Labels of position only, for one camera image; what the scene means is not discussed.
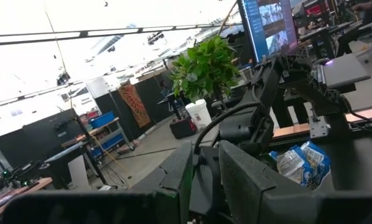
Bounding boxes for white office chair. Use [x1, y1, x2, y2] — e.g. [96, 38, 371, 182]
[356, 18, 372, 63]

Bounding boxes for black table mat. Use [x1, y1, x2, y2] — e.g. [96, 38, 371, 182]
[260, 124, 372, 195]

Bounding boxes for white panel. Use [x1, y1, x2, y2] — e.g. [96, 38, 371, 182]
[67, 154, 90, 189]

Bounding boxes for blue storage crate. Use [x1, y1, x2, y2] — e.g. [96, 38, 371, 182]
[88, 111, 116, 129]
[91, 133, 124, 156]

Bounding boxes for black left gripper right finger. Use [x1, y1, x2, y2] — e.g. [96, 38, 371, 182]
[218, 139, 372, 224]

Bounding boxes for white plant pot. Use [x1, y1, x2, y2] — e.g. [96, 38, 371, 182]
[185, 98, 213, 131]

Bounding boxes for orange patterned tapestry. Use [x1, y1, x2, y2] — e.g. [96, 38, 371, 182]
[117, 83, 152, 129]

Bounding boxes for computer monitor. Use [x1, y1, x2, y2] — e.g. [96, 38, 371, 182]
[237, 0, 299, 65]

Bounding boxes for person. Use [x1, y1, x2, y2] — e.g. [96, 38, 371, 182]
[337, 0, 372, 58]

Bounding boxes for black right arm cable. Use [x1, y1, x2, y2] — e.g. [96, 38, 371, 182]
[193, 101, 263, 155]

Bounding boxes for green leafy plant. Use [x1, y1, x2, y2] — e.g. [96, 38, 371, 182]
[169, 35, 240, 103]

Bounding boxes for background robot arms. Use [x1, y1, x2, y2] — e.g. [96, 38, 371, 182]
[0, 161, 50, 190]

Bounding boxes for blue Maruchan noodle pack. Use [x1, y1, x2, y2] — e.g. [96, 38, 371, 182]
[299, 140, 332, 191]
[276, 148, 308, 184]

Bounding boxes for black box with red trim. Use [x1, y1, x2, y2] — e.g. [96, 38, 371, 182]
[169, 116, 197, 140]

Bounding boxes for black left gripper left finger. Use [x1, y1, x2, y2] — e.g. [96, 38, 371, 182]
[2, 141, 195, 224]

